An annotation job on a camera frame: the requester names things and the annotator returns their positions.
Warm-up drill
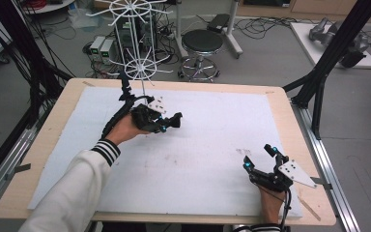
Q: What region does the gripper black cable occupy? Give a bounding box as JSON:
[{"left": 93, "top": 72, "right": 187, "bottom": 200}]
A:
[
  {"left": 278, "top": 188, "right": 292, "bottom": 232},
  {"left": 100, "top": 101, "right": 136, "bottom": 139}
]

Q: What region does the white wire display rack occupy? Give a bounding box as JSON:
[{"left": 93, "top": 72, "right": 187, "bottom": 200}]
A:
[{"left": 86, "top": 0, "right": 174, "bottom": 105}]

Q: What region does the thin wooden stick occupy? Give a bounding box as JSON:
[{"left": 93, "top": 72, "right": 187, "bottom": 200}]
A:
[{"left": 298, "top": 193, "right": 322, "bottom": 222}]

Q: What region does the grey robot device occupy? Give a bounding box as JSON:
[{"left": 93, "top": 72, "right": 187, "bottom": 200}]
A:
[{"left": 308, "top": 17, "right": 370, "bottom": 69}]

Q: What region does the computer tower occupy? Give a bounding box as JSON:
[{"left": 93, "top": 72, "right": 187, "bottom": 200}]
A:
[{"left": 115, "top": 14, "right": 157, "bottom": 49}]

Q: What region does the white foam mat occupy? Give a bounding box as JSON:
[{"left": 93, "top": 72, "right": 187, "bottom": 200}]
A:
[{"left": 28, "top": 86, "right": 303, "bottom": 218}]

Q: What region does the person's left hand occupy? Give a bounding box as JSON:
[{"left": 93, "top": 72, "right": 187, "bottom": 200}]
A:
[{"left": 105, "top": 113, "right": 151, "bottom": 146}]

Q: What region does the black flat box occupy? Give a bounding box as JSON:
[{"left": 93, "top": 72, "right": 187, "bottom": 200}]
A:
[{"left": 207, "top": 13, "right": 231, "bottom": 34}]

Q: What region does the round white table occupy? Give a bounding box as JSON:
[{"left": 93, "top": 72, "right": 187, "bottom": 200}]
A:
[{"left": 20, "top": 0, "right": 76, "bottom": 15}]

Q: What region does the black round stool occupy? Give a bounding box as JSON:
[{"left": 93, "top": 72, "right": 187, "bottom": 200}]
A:
[{"left": 177, "top": 29, "right": 224, "bottom": 83}]

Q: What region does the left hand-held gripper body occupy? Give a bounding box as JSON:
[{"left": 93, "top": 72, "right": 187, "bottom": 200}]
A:
[{"left": 129, "top": 95, "right": 168, "bottom": 133}]

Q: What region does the white floor platform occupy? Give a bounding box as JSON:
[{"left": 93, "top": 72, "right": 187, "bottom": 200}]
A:
[{"left": 289, "top": 21, "right": 371, "bottom": 71}]

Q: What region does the person's right hand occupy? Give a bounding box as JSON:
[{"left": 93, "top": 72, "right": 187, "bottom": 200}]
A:
[{"left": 257, "top": 185, "right": 286, "bottom": 225}]

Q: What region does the black metal frame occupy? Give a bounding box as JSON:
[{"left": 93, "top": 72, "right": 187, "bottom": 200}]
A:
[
  {"left": 282, "top": 0, "right": 371, "bottom": 140},
  {"left": 0, "top": 0, "right": 73, "bottom": 130}
]

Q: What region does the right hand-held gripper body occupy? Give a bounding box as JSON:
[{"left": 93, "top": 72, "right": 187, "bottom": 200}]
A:
[{"left": 246, "top": 159, "right": 318, "bottom": 194}]

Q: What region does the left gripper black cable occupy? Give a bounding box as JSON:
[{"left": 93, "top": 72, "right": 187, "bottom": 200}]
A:
[{"left": 100, "top": 101, "right": 136, "bottom": 139}]

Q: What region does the grey metal bracket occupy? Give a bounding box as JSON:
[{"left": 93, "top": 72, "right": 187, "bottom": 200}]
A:
[
  {"left": 5, "top": 162, "right": 32, "bottom": 181},
  {"left": 309, "top": 176, "right": 333, "bottom": 191}
]

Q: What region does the wooden table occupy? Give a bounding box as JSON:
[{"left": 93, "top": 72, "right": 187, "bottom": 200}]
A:
[{"left": 0, "top": 77, "right": 337, "bottom": 226}]

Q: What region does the grey power supply unit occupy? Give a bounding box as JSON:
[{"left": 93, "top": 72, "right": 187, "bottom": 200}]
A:
[
  {"left": 89, "top": 35, "right": 106, "bottom": 56},
  {"left": 100, "top": 38, "right": 116, "bottom": 66}
]

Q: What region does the aluminium rail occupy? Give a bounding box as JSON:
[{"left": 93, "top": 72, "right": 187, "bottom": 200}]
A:
[
  {"left": 0, "top": 105, "right": 51, "bottom": 217},
  {"left": 290, "top": 98, "right": 363, "bottom": 232}
]

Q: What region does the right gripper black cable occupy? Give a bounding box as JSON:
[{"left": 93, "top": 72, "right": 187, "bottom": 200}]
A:
[{"left": 278, "top": 188, "right": 292, "bottom": 232}]

